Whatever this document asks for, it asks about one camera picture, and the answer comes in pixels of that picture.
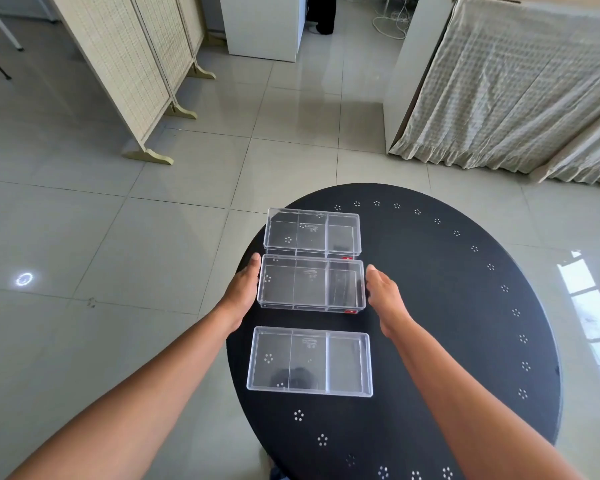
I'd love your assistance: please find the person's left hand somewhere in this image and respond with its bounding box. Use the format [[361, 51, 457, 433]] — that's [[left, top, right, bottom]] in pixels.
[[216, 253, 262, 329]]

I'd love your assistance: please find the person's right hand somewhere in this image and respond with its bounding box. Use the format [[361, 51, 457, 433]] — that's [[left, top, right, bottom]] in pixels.
[[365, 265, 411, 338]]

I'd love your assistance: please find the clear plastic compartment box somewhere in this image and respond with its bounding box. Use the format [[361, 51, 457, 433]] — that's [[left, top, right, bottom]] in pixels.
[[246, 326, 374, 397], [263, 208, 363, 259], [256, 254, 368, 313]]

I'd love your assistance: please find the person's right forearm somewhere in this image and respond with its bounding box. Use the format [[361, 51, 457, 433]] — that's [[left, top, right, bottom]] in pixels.
[[386, 313, 575, 480]]

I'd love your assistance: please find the person's left forearm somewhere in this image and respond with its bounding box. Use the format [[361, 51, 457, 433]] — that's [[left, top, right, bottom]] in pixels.
[[7, 306, 242, 480]]

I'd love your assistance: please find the black round tablecloth with flowers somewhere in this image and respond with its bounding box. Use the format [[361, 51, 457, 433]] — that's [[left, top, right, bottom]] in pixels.
[[225, 183, 564, 480]]

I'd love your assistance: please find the white panel board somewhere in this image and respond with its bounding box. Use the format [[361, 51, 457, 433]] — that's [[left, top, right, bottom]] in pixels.
[[383, 0, 454, 154]]

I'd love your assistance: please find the beige ruffled fabric cover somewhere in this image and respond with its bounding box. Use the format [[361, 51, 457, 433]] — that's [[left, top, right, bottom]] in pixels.
[[388, 0, 600, 189]]

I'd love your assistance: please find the beige woven folding screen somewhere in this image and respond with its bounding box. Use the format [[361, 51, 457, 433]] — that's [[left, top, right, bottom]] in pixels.
[[50, 0, 217, 166]]

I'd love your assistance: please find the white cabinet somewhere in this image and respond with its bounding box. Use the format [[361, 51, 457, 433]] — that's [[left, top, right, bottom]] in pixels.
[[219, 0, 309, 63]]

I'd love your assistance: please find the white slanted pole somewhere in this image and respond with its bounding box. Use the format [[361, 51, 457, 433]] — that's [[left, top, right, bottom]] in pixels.
[[0, 0, 25, 52]]

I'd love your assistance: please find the white cable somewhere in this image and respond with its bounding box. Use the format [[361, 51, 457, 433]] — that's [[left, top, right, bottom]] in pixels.
[[371, 0, 415, 40]]

